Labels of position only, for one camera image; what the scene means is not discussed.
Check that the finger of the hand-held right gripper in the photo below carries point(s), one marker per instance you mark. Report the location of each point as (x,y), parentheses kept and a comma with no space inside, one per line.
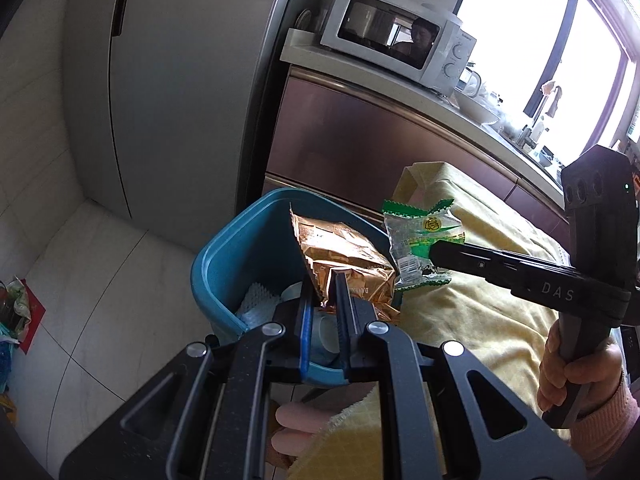
(470,262)

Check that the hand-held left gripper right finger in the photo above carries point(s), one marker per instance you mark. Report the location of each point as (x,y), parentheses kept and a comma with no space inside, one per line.
(342,330)

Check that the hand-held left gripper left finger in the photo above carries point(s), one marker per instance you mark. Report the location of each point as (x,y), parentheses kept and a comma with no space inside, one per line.
(305,330)

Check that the blue patterned paper cup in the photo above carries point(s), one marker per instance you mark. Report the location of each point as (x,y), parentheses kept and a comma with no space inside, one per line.
(325,335)

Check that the white foam fruit net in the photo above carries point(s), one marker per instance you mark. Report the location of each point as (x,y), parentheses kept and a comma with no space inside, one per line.
(257,302)

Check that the clear green snack wrapper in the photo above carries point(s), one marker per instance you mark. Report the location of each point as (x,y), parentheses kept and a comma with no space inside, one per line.
(420,232)

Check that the large gold snack wrapper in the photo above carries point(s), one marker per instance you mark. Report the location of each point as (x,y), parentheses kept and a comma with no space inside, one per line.
(345,255)

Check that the blue plastic bin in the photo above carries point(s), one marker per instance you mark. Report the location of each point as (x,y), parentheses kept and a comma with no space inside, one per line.
(235,255)

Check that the person's right forearm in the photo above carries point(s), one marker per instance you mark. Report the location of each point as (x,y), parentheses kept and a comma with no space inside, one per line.
(610,425)

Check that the person's right hand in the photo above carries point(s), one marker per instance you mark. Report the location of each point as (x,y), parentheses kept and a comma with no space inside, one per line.
(585,375)

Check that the yellow printed tablecloth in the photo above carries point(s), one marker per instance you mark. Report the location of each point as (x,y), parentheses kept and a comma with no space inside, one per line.
(490,320)

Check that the pink garment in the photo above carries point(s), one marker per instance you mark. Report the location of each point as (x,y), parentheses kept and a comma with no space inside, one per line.
(295,430)

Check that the metal faucet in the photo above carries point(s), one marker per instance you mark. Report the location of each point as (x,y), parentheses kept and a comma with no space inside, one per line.
(537,120)

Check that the wide white bowl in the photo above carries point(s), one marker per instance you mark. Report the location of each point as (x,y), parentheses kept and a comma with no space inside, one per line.
(477,110)

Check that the pink base cabinets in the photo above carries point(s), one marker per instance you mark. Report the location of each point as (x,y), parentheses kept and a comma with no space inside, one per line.
(350,140)

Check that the glass kettle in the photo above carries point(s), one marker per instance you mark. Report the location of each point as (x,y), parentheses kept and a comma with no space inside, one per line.
(470,80)

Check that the white microwave oven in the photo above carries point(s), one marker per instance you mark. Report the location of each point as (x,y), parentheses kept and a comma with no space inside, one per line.
(440,55)

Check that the kitchen window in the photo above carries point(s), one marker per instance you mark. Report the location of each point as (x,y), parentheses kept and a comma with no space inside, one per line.
(525,20)

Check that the kitchen counter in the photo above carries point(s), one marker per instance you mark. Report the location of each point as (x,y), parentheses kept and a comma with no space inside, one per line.
(320,57)

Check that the grey refrigerator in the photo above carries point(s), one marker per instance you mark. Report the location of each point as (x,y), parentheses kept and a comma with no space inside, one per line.
(190,85)

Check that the pile of paper clutter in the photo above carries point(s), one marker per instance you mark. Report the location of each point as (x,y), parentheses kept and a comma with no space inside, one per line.
(20,310)

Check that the blue plastic bag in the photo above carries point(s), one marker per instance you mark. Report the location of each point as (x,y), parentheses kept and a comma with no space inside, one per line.
(6,365)

